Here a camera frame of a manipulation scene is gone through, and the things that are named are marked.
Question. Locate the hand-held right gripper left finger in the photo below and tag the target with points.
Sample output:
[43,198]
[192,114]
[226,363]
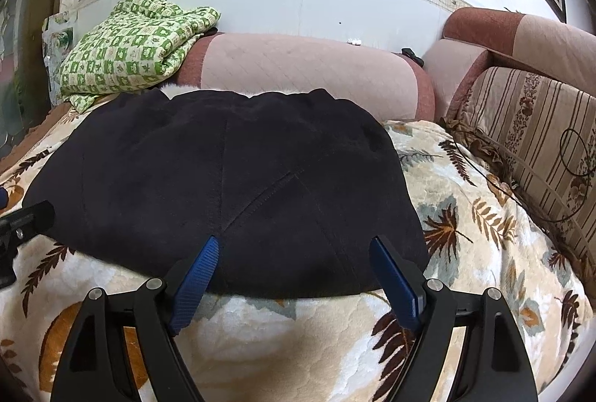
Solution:
[193,285]

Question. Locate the striped floral cushion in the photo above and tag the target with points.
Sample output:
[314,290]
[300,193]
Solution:
[535,127]

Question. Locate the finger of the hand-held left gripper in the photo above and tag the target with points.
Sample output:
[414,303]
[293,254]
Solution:
[32,216]

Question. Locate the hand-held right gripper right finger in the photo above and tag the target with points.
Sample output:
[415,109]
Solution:
[396,281]

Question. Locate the patterned glass door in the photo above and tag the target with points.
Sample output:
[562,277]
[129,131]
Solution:
[18,57]

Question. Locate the black jacket with fur collar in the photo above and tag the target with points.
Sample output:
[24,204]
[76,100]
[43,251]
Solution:
[209,160]

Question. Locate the small white object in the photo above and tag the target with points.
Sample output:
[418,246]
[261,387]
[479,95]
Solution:
[354,41]

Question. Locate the pink and brown sofa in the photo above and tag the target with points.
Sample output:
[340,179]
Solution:
[302,67]

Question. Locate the small black object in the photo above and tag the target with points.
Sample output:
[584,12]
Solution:
[412,56]

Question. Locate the leaf print blanket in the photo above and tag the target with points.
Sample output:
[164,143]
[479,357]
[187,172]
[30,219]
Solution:
[465,244]

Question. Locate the green printed plastic package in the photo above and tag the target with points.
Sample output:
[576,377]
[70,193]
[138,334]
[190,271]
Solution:
[58,43]

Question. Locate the green patterned quilt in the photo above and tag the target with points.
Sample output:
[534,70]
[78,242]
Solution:
[130,53]

